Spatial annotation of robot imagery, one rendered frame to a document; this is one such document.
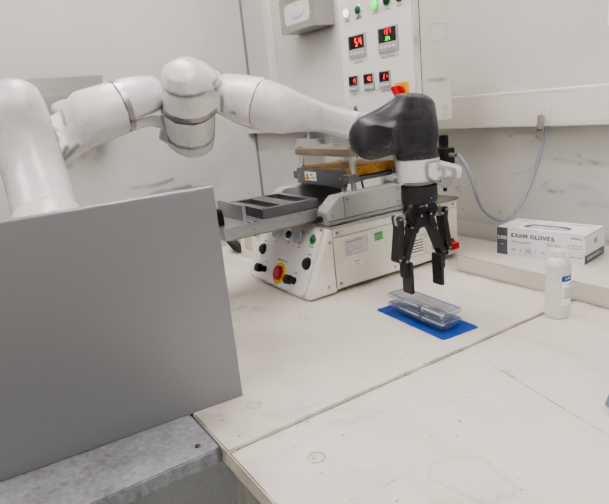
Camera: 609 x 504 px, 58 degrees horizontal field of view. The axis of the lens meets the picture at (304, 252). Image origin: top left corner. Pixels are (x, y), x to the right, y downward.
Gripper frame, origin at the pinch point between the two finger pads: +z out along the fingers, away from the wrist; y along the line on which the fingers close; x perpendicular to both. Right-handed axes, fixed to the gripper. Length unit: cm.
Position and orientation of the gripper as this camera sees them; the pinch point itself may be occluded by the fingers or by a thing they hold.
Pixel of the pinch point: (423, 276)
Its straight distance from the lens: 123.6
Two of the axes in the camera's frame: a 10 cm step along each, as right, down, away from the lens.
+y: -8.7, 2.1, -4.4
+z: 1.0, 9.6, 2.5
